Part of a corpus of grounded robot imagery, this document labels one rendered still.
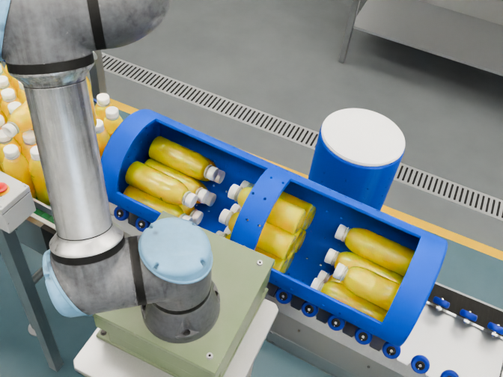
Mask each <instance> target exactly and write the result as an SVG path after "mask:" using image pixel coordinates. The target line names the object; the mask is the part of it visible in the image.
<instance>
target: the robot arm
mask: <svg viewBox="0 0 503 377"><path fill-rule="evenodd" d="M169 1H170V0H0V61H3V60H5V62H6V66H7V71H8V73H9V75H10V76H12V77H14V78H15V79H16V80H18V81H19V82H21V83H22V84H23V87H24V91H25V97H26V100H27V104H28V110H29V114H30V117H31V123H32V127H33V130H34V137H35V140H36V144H37V149H38V153H39V157H40V163H41V166H42V170H43V176H44V179H45V184H46V189H47V193H48V196H49V202H50V206H51V210H52V215H53V219H54V222H55V229H56V232H57V233H56V234H55V235H54V236H53V237H52V238H51V240H50V242H49V250H48V251H46V252H45V253H44V255H43V275H44V277H45V279H46V281H45V283H46V288H47V290H48V293H49V297H50V298H51V300H52V303H53V305H54V306H55V309H56V310H57V311H58V312H59V313H60V314H61V315H62V316H66V317H77V316H93V315H94V314H95V313H103V312H108V311H112V310H120V309H124V308H128V307H135V306H139V305H141V314H142V318H143V320H144V323H145V325H146V326H147V328H148V330H149V331H150V332H151V333H152V334H153V335H154V336H156V337H158V338H159V339H161V340H164V341H165V342H168V343H190V342H192V341H195V340H198V339H200V338H201V337H203V336H204V335H205V334H207V333H208V332H209V331H210V330H211V329H212V328H213V326H214V325H215V324H216V321H217V319H218V317H219V311H220V296H219V291H218V289H217V287H216V285H215V283H214V282H213V280H212V266H213V253H212V251H211V246H210V241H209V239H208V237H207V235H206V233H205V232H204V231H203V230H202V229H201V228H200V227H199V226H197V225H196V224H193V223H192V222H191V221H188V220H186V219H183V218H162V219H159V220H157V221H155V222H153V223H152V224H150V226H149V228H146V229H145V230H144V232H143V233H142V234H141V235H139V236H131V237H126V238H124V231H123V229H122V227H121V226H120V225H118V224H116V223H114V222H113V221H112V217H111V213H110V208H109V201H108V196H107V192H106V184H105V180H104V175H103V167H102V163H101V158H100V151H99V146H98V142H97V134H96V129H95V125H94V117H93V113H92V108H91V101H90V96H89V92H88V83H87V79H86V75H87V74H88V72H89V71H90V70H91V68H92V66H93V65H94V60H97V58H98V57H97V54H96V53H95V52H94V51H97V50H102V49H115V48H118V47H122V46H126V45H129V44H131V43H134V42H136V41H137V40H140V39H141V38H143V37H145V36H147V35H148V34H149V33H151V32H152V31H153V30H154V29H155V28H157V26H158V25H159V24H160V23H161V22H162V21H163V20H164V18H165V16H166V14H167V11H168V6H169Z"/></svg>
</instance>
